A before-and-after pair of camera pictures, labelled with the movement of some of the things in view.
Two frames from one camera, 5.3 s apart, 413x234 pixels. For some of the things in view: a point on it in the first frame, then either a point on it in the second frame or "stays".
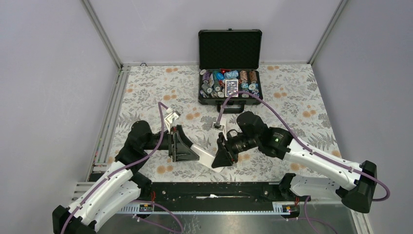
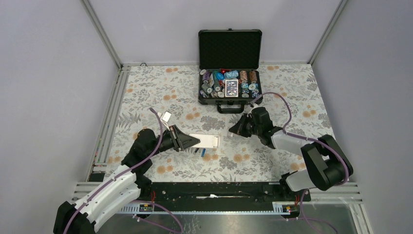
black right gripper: (223, 157) → (239, 128)
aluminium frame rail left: (99, 165) stays
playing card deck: (231, 87) stays
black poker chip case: (230, 60) stays
